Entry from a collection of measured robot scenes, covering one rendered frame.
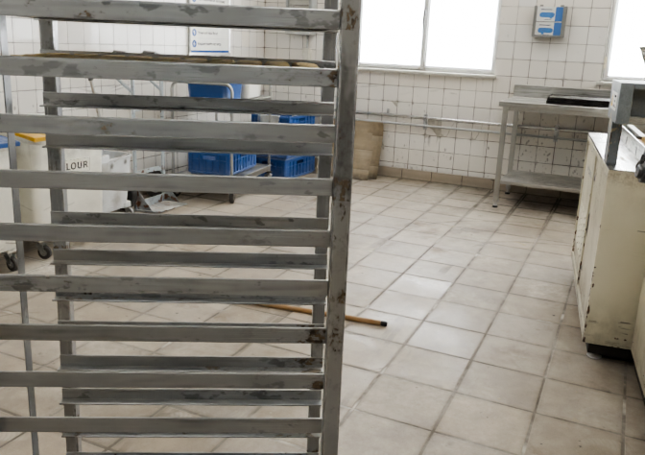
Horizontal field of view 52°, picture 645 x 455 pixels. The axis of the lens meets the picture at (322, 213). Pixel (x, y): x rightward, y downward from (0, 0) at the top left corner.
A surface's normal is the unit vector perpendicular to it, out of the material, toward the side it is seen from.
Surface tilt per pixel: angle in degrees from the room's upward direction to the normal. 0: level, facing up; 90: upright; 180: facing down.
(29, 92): 90
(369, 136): 70
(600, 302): 90
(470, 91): 90
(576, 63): 90
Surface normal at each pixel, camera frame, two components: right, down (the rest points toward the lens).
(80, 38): 0.91, 0.15
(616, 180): -0.31, 0.22
